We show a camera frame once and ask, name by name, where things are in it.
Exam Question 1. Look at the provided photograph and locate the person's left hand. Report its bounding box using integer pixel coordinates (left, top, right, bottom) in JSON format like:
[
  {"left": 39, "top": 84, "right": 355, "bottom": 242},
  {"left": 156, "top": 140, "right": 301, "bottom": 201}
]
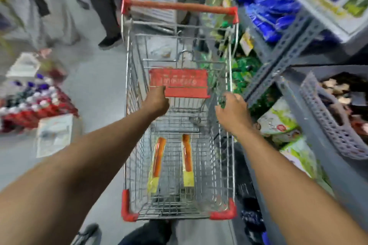
[{"left": 143, "top": 85, "right": 171, "bottom": 118}]

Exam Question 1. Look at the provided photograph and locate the person's right hand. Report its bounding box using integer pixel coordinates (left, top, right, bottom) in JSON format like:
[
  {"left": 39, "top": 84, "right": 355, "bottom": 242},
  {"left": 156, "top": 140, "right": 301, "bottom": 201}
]
[{"left": 215, "top": 92, "right": 254, "bottom": 136}]

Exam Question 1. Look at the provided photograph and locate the metal wire shopping cart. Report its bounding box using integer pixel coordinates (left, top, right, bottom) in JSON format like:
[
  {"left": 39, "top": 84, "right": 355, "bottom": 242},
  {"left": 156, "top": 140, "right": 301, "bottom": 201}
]
[{"left": 120, "top": 0, "right": 240, "bottom": 222}]

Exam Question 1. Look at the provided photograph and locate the person's left forearm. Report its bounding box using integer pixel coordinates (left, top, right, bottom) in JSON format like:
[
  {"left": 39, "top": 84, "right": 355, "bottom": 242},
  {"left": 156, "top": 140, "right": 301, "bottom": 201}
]
[{"left": 0, "top": 108, "right": 162, "bottom": 245}]

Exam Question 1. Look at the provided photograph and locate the person's right forearm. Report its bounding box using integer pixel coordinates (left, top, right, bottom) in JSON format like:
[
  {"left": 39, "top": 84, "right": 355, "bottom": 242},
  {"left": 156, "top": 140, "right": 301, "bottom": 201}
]
[{"left": 229, "top": 126, "right": 368, "bottom": 245}]

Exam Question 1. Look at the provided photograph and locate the red plastic cart seat flap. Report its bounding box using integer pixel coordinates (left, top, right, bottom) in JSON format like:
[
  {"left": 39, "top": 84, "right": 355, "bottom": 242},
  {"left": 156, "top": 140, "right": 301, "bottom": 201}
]
[{"left": 149, "top": 68, "right": 211, "bottom": 99}]

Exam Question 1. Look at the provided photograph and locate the pile of green packets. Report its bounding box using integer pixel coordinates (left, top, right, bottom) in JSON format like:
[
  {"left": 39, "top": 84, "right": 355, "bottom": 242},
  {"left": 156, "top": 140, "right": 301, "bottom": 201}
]
[{"left": 201, "top": 52, "right": 277, "bottom": 117}]

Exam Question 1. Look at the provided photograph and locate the white green printed bag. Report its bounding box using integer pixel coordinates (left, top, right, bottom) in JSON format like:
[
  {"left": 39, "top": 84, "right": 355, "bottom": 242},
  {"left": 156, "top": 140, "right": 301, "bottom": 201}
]
[
  {"left": 280, "top": 136, "right": 334, "bottom": 197},
  {"left": 257, "top": 97, "right": 300, "bottom": 136},
  {"left": 271, "top": 129, "right": 303, "bottom": 145}
]

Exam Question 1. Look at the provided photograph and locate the orange yellow snack packet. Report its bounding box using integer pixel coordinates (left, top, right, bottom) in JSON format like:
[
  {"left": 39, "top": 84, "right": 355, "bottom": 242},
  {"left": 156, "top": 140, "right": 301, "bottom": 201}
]
[
  {"left": 181, "top": 134, "right": 195, "bottom": 188},
  {"left": 147, "top": 137, "right": 167, "bottom": 195}
]

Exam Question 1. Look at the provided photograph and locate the yellow price tag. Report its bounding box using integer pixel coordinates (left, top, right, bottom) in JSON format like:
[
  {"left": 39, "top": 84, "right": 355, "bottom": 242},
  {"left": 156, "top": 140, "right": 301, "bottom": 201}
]
[{"left": 240, "top": 31, "right": 255, "bottom": 56}]

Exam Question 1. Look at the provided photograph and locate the row of clear oil bottles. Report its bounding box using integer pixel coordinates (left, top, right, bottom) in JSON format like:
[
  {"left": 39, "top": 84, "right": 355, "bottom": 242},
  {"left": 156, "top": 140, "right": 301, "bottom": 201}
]
[{"left": 201, "top": 0, "right": 237, "bottom": 51}]

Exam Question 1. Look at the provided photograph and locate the pile of dark packets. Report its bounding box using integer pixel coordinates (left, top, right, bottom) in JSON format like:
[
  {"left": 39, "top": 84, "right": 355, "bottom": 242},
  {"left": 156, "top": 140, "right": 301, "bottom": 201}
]
[{"left": 235, "top": 146, "right": 269, "bottom": 245}]

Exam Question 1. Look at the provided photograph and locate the grey metal shelf rack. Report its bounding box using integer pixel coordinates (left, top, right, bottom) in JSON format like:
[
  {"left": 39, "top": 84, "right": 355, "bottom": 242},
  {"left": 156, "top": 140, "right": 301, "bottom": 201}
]
[{"left": 238, "top": 4, "right": 368, "bottom": 245}]

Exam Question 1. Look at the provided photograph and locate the grey perforated plastic basket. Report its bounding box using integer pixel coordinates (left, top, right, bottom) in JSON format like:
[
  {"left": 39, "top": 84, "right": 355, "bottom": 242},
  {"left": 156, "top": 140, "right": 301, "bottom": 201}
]
[{"left": 299, "top": 71, "right": 368, "bottom": 161}]

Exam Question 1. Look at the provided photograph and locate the stack of blue packets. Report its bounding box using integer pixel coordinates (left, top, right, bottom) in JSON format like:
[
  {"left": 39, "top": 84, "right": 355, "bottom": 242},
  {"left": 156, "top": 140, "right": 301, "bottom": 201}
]
[{"left": 223, "top": 0, "right": 303, "bottom": 44}]

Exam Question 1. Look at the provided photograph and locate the white printed carton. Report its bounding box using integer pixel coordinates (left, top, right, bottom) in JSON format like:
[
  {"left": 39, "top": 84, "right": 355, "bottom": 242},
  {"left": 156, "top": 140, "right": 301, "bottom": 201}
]
[{"left": 36, "top": 114, "right": 74, "bottom": 158}]

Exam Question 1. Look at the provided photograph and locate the pile of brown dried goods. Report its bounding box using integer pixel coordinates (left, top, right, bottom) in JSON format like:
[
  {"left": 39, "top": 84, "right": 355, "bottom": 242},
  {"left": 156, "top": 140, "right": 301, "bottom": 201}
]
[{"left": 319, "top": 74, "right": 368, "bottom": 137}]

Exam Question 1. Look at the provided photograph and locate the group of red capped bottles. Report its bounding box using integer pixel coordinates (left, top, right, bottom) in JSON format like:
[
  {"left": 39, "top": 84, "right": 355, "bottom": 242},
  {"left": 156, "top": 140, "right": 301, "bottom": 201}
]
[{"left": 0, "top": 73, "right": 80, "bottom": 134}]

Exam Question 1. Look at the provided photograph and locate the white flat box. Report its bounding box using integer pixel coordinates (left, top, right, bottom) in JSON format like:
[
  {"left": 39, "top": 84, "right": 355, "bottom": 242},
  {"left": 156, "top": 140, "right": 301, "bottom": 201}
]
[{"left": 6, "top": 52, "right": 41, "bottom": 79}]

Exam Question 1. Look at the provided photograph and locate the person's dark trouser leg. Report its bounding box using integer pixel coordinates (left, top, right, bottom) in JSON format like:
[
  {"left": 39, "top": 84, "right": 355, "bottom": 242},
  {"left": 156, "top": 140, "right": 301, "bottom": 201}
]
[{"left": 117, "top": 219, "right": 173, "bottom": 245}]

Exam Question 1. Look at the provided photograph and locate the person's dark shoe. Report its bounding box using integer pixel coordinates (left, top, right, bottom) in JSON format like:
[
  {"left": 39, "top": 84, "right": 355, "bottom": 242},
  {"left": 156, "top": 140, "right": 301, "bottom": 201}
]
[{"left": 71, "top": 223, "right": 102, "bottom": 245}]

